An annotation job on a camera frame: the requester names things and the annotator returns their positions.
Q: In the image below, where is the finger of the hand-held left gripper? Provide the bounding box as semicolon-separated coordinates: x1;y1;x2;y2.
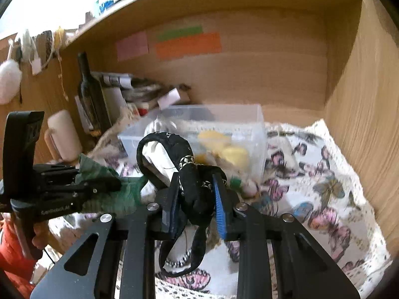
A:
73;177;122;194

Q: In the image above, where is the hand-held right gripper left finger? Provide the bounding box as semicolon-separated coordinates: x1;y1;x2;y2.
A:
29;174;185;299

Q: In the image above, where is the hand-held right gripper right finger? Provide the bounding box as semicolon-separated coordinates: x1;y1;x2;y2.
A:
212;173;370;299

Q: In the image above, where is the green knitted cloth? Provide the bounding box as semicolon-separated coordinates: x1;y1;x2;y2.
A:
72;154;149;216

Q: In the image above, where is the black patterned fabric strap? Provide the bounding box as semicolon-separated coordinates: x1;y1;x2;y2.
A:
136;132;230;279

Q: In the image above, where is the clear plastic storage box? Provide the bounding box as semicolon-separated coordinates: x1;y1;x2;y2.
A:
118;104;268;188

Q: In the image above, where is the person's left forearm red sleeve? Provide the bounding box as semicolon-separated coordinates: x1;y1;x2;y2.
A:
0;213;37;295

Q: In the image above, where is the yellow soft sponge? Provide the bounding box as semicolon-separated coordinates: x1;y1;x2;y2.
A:
218;146;250;169
198;131;233;150

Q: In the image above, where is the person's left hand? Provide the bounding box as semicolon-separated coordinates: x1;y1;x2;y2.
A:
31;223;49;250

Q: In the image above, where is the cream mug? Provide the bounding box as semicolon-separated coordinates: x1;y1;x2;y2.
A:
44;110;82;162

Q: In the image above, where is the white cloth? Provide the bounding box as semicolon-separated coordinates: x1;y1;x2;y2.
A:
142;121;182;187

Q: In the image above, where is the white fluffy pompom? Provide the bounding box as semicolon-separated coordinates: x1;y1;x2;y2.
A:
0;59;23;105

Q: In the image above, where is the dark glass wine bottle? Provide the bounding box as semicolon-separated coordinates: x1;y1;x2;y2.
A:
76;51;108;135

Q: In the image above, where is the butterfly print cloth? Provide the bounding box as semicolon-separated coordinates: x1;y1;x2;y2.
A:
47;119;392;299

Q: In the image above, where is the stack of books and papers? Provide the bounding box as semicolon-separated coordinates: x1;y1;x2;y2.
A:
90;71;193;116

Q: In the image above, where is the white card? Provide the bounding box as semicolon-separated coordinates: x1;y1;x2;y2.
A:
157;89;181;108

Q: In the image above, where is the pink paper note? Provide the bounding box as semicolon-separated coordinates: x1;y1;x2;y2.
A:
116;31;149;62

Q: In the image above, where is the wooden cabinet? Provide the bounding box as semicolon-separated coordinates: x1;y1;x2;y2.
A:
0;0;399;257

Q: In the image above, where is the orange paper note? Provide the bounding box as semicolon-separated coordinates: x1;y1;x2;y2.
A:
155;32;222;61

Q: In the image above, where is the blue label bottle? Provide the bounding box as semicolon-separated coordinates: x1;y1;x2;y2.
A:
94;0;116;17

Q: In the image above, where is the green paper note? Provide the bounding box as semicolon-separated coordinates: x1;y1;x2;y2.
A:
156;25;204;42

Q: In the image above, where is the white charger with cable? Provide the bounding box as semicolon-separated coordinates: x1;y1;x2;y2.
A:
26;31;43;76

